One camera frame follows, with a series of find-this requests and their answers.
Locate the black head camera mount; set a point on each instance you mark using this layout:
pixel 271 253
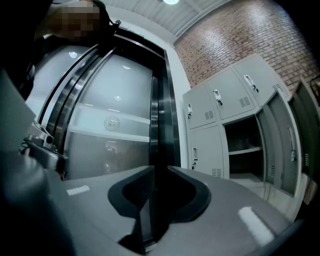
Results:
pixel 110 30

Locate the person's dark jacket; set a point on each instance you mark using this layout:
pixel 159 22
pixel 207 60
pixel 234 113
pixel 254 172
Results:
pixel 26 80

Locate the person's head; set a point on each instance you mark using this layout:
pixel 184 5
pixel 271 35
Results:
pixel 75 20

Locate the frosted glass door black frame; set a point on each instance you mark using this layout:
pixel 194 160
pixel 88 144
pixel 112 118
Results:
pixel 112 95

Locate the grey metal locker cabinet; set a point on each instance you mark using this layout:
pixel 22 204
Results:
pixel 205 145

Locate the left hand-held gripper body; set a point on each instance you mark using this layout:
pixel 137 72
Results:
pixel 42 147

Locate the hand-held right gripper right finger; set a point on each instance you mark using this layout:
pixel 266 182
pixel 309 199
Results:
pixel 212 232

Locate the round ceiling lamp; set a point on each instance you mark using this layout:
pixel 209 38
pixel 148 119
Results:
pixel 171 1

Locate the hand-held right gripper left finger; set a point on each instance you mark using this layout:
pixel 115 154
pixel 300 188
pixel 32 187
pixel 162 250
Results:
pixel 95 220

